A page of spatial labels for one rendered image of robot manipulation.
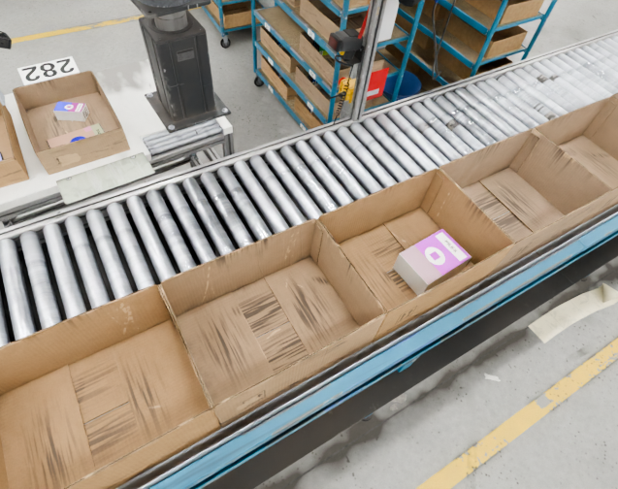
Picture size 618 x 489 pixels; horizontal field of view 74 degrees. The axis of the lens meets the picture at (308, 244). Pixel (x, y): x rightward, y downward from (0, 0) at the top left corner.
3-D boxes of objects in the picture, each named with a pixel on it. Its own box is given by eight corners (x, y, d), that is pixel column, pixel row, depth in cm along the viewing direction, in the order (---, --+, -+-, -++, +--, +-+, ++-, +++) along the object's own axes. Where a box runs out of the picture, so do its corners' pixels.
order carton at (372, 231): (419, 206, 127) (438, 166, 113) (486, 278, 113) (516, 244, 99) (309, 254, 114) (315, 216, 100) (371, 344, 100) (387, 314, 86)
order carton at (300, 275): (311, 254, 114) (316, 215, 100) (373, 343, 100) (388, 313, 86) (173, 316, 100) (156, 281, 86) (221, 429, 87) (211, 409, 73)
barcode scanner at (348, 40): (322, 57, 150) (329, 28, 142) (348, 55, 155) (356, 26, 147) (332, 67, 147) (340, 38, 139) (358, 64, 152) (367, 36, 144)
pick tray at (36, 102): (100, 91, 167) (91, 69, 159) (131, 149, 150) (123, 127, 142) (24, 111, 157) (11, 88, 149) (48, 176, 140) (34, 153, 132)
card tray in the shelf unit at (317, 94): (294, 81, 251) (295, 65, 243) (336, 69, 262) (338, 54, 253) (329, 119, 232) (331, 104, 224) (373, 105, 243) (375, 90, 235)
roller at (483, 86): (470, 89, 198) (478, 84, 198) (554, 157, 173) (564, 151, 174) (472, 81, 193) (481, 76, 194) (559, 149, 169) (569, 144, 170)
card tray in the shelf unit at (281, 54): (260, 41, 274) (259, 25, 266) (299, 31, 284) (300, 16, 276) (289, 73, 255) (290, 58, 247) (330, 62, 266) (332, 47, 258)
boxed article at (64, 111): (63, 112, 158) (58, 101, 154) (89, 113, 159) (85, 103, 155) (58, 120, 155) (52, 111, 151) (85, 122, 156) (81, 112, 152)
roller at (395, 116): (393, 113, 181) (394, 104, 176) (475, 192, 156) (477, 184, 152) (384, 118, 180) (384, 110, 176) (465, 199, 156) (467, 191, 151)
